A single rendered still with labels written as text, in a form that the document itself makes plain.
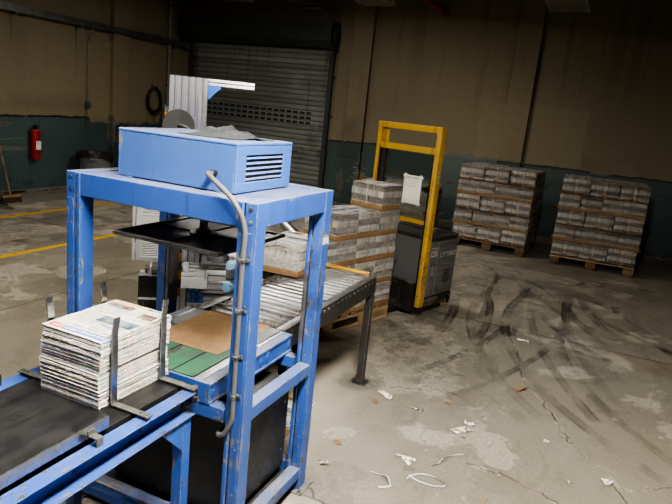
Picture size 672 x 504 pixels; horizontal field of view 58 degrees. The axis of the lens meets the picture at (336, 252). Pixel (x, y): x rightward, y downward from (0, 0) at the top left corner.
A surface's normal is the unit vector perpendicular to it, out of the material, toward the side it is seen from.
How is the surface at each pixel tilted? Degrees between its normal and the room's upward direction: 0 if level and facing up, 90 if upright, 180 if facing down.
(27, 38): 90
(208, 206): 90
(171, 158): 90
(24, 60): 90
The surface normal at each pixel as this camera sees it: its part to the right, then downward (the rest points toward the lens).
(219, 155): -0.41, 0.17
